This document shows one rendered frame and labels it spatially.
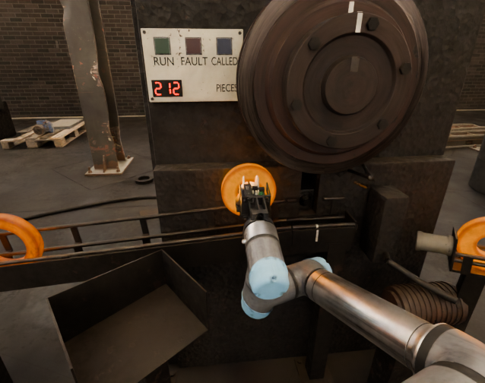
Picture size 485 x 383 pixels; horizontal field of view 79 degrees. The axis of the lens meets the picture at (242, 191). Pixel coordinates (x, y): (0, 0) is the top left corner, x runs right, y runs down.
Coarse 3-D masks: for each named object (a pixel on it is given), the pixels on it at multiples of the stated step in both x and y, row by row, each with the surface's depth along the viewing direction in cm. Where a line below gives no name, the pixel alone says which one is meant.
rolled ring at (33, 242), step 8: (0, 216) 80; (8, 216) 81; (16, 216) 82; (0, 224) 79; (8, 224) 80; (16, 224) 80; (24, 224) 82; (16, 232) 81; (24, 232) 81; (32, 232) 82; (24, 240) 82; (32, 240) 82; (40, 240) 85; (32, 248) 83; (40, 248) 85; (0, 256) 86; (24, 256) 87; (32, 256) 84; (40, 256) 87
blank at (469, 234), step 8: (464, 224) 83; (472, 224) 80; (480, 224) 79; (464, 232) 81; (472, 232) 80; (480, 232) 79; (464, 240) 82; (472, 240) 81; (464, 248) 83; (472, 248) 82
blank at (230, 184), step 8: (240, 168) 81; (248, 168) 81; (256, 168) 81; (264, 168) 83; (232, 176) 81; (240, 176) 82; (248, 176) 82; (264, 176) 82; (224, 184) 82; (232, 184) 82; (264, 184) 83; (272, 184) 83; (224, 192) 83; (232, 192) 83; (272, 192) 84; (224, 200) 84; (232, 200) 84; (272, 200) 85; (232, 208) 85
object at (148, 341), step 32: (160, 256) 77; (96, 288) 67; (128, 288) 73; (160, 288) 79; (192, 288) 67; (64, 320) 65; (96, 320) 70; (128, 320) 71; (160, 320) 70; (192, 320) 69; (96, 352) 64; (128, 352) 63; (160, 352) 63
